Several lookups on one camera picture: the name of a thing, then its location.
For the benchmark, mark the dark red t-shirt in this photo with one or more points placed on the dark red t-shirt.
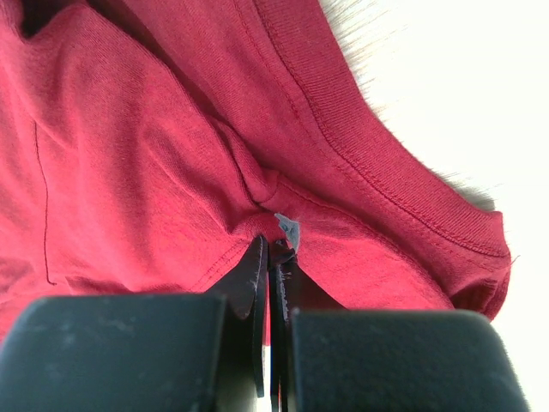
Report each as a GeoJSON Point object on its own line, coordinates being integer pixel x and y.
{"type": "Point", "coordinates": [144, 144]}

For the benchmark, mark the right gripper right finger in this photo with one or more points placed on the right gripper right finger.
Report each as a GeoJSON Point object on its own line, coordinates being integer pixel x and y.
{"type": "Point", "coordinates": [327, 358]}

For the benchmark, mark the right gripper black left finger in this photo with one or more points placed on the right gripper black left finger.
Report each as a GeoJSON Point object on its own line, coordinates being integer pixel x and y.
{"type": "Point", "coordinates": [142, 352]}

